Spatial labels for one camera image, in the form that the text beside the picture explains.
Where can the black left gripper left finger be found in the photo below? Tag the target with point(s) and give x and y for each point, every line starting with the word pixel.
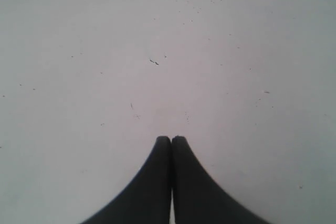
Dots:
pixel 147 197

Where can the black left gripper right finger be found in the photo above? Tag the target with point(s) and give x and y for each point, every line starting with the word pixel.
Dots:
pixel 197 198

